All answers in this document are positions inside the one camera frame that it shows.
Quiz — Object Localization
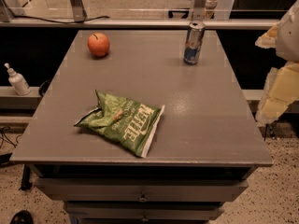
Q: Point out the black shoe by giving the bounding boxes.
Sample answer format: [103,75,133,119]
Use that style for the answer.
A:
[9,210,34,224]

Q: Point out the black cable on shelf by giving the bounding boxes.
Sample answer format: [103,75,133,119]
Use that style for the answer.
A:
[7,7,110,24]

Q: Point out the white pump dispenser bottle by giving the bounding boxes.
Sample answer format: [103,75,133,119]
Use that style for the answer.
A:
[5,63,31,96]

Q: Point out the silver blue energy drink can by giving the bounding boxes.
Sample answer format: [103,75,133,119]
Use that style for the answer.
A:
[183,21,205,65]

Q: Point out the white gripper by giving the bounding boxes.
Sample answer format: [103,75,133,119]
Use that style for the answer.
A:
[255,0,299,125]

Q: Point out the green jalapeno chip bag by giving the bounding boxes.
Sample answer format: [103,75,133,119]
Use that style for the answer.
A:
[75,91,164,158]

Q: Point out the black cables on floor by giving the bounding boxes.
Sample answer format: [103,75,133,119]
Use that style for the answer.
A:
[0,125,22,149]

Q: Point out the red orange apple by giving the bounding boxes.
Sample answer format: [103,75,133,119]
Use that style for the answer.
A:
[88,33,110,57]

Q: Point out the metal frame leg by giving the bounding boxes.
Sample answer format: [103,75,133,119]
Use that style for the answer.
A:
[70,0,87,22]

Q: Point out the grey drawer cabinet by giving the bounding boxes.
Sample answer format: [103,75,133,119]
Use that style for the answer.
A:
[12,31,272,224]

